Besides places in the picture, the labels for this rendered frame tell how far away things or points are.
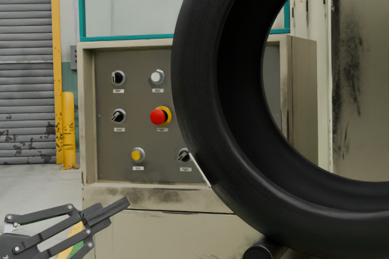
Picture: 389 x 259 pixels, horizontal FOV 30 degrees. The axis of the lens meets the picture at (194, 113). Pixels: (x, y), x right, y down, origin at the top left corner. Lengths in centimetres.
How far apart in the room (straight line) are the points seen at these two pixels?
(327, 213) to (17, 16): 939
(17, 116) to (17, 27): 122
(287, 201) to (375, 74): 43
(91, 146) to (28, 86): 834
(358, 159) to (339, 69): 17
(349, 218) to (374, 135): 39
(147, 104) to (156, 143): 10
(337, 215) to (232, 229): 75
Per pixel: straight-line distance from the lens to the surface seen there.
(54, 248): 106
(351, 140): 141
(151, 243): 185
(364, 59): 141
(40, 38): 1022
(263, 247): 110
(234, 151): 107
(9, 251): 106
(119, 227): 188
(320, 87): 465
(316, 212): 105
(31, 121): 1026
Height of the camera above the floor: 118
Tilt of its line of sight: 3 degrees down
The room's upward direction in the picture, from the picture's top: 1 degrees counter-clockwise
